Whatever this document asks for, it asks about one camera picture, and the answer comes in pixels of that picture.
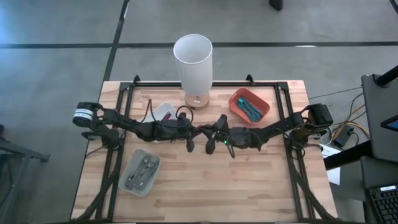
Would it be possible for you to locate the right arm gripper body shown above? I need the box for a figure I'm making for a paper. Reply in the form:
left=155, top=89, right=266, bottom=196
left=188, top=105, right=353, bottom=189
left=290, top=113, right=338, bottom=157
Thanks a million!
left=198, top=124, right=233, bottom=146

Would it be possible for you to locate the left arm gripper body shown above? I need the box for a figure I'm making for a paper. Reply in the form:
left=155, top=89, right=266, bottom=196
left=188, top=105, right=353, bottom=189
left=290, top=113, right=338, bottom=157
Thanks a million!
left=168, top=121, right=200, bottom=141

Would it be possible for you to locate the teal navy braided USB cable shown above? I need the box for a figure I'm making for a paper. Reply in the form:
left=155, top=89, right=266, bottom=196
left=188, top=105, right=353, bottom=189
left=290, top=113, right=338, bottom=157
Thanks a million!
left=235, top=96, right=261, bottom=121
left=241, top=99, right=264, bottom=123

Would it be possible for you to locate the white plastic bin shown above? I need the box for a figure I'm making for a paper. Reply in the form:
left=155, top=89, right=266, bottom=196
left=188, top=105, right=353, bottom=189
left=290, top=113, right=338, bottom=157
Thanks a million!
left=144, top=101, right=178, bottom=125

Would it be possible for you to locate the orange plastic bin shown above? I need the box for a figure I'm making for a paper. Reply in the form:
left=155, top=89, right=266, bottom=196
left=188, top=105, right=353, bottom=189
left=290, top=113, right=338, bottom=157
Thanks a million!
left=228, top=87, right=271, bottom=126

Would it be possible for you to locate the white shade wooden base lamp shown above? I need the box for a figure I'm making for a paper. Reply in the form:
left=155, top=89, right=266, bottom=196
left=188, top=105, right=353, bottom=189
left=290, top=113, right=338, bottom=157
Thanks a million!
left=173, top=33, right=214, bottom=110

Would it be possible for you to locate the frosted plastic bin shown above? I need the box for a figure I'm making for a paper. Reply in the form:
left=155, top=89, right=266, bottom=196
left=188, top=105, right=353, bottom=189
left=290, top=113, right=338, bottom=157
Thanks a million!
left=118, top=148, right=162, bottom=197

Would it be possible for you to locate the white paper sheet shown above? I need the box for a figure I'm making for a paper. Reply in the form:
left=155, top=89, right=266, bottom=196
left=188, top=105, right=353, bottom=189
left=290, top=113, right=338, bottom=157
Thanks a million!
left=320, top=144, right=342, bottom=187

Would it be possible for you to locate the black power box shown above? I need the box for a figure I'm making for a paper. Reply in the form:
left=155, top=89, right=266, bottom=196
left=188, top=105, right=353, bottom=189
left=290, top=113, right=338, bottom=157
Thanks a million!
left=331, top=125, right=354, bottom=148

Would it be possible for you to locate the black stand foot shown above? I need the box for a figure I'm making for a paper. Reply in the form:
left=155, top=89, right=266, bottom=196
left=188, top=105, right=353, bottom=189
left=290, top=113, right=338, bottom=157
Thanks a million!
left=269, top=0, right=284, bottom=12

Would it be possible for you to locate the grey side table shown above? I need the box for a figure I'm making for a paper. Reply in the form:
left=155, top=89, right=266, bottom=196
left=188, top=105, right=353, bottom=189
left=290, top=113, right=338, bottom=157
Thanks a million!
left=360, top=73, right=398, bottom=163

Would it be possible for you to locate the black metal floor stand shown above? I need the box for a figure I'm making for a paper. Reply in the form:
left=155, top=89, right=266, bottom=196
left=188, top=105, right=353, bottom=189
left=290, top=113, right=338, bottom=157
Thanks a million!
left=0, top=124, right=50, bottom=224

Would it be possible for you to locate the tablet with blue screen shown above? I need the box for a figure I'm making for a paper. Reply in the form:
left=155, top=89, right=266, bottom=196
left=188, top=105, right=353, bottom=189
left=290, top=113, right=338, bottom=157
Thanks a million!
left=380, top=114, right=398, bottom=132

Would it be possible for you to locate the black pole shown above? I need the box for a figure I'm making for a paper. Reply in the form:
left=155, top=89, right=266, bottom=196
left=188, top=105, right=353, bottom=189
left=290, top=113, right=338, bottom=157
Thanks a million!
left=374, top=64, right=398, bottom=88

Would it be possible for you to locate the black laptop keyboard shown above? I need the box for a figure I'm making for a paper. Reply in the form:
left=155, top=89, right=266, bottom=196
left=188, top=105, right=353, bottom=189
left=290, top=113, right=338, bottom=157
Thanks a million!
left=364, top=184, right=398, bottom=224

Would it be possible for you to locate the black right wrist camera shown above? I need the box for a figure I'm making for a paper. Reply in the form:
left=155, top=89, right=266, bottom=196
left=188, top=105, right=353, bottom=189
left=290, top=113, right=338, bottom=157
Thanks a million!
left=216, top=113, right=228, bottom=133

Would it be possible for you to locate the black aluminium table frame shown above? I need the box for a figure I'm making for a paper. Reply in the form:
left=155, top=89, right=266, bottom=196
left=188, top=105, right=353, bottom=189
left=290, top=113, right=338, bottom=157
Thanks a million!
left=73, top=74, right=340, bottom=224

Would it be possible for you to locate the yellow floor cable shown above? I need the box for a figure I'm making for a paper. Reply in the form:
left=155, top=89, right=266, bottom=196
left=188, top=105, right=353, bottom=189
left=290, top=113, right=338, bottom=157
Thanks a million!
left=329, top=93, right=371, bottom=147

